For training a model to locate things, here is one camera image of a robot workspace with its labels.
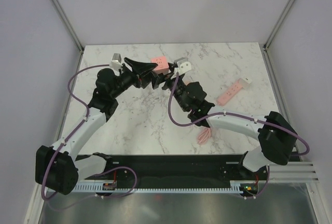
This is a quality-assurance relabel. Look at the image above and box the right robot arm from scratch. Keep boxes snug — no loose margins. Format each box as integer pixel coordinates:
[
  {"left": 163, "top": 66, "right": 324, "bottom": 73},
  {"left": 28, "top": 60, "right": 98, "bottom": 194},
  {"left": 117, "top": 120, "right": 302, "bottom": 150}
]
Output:
[{"left": 153, "top": 73, "right": 297, "bottom": 179}]

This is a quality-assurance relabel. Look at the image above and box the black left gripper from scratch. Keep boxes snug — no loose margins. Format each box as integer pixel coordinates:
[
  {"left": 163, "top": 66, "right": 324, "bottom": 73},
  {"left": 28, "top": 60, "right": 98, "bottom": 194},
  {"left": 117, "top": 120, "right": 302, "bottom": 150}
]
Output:
[{"left": 110, "top": 57, "right": 158, "bottom": 99}]

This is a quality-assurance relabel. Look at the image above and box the aluminium frame post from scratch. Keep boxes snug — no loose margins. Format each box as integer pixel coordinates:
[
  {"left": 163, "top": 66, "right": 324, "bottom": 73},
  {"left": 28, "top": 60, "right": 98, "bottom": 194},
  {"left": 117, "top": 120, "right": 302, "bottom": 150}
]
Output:
[
  {"left": 260, "top": 0, "right": 296, "bottom": 52},
  {"left": 50, "top": 0, "right": 84, "bottom": 54}
]

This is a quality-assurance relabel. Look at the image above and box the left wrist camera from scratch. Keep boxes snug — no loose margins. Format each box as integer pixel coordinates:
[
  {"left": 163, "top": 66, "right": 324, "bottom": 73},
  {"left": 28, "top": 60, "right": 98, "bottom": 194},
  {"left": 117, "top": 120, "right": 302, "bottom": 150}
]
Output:
[{"left": 109, "top": 53, "right": 122, "bottom": 71}]

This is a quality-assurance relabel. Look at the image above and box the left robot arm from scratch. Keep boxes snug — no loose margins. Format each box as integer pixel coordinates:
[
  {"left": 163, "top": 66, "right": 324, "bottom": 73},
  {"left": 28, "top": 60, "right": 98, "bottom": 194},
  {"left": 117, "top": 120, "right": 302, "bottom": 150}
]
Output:
[{"left": 35, "top": 54, "right": 158, "bottom": 201}]

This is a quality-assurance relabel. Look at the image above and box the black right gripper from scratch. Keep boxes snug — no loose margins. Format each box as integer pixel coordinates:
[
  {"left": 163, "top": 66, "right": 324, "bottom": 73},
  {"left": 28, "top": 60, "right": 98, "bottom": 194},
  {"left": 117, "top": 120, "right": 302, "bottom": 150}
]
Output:
[{"left": 148, "top": 63, "right": 188, "bottom": 112}]

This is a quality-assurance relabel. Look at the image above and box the right aluminium frame post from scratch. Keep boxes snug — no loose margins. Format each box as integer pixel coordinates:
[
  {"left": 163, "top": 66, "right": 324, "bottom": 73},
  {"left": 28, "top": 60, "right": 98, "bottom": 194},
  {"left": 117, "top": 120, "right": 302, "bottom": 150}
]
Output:
[{"left": 260, "top": 0, "right": 296, "bottom": 52}]

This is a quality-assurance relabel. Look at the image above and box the pink power strip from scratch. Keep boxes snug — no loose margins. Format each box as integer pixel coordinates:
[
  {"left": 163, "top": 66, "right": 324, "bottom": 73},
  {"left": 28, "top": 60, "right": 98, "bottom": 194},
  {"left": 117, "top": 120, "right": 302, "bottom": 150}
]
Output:
[{"left": 217, "top": 78, "right": 246, "bottom": 106}]

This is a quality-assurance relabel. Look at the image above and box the white wall charger plug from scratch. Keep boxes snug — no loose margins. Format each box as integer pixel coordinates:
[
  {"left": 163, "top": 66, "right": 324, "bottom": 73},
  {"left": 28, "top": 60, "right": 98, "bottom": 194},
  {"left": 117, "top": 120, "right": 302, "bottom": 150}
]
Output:
[{"left": 239, "top": 77, "right": 252, "bottom": 89}]

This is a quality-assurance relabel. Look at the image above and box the white slotted cable duct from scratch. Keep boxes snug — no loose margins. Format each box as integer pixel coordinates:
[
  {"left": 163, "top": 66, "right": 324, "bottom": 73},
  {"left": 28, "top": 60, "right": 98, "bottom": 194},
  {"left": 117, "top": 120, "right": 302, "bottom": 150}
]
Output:
[{"left": 71, "top": 180, "right": 258, "bottom": 193}]

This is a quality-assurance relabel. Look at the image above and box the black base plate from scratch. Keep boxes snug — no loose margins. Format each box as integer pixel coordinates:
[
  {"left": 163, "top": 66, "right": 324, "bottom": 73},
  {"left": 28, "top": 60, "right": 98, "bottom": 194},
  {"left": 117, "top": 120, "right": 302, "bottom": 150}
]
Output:
[{"left": 90, "top": 155, "right": 267, "bottom": 187}]

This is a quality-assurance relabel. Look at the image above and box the pink cube socket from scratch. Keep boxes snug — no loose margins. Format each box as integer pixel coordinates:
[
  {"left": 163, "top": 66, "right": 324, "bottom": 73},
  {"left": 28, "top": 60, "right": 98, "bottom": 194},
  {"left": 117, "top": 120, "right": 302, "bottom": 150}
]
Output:
[{"left": 151, "top": 56, "right": 169, "bottom": 75}]

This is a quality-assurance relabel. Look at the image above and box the aluminium rail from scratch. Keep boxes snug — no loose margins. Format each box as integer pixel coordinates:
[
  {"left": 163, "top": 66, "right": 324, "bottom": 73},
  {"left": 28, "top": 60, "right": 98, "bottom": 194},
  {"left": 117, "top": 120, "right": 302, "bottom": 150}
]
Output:
[{"left": 269, "top": 162, "right": 319, "bottom": 183}]

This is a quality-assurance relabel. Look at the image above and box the left aluminium frame post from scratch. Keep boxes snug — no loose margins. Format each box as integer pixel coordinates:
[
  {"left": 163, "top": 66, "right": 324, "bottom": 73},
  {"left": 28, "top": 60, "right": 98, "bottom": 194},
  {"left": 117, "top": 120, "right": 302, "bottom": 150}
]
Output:
[{"left": 50, "top": 0, "right": 84, "bottom": 54}]

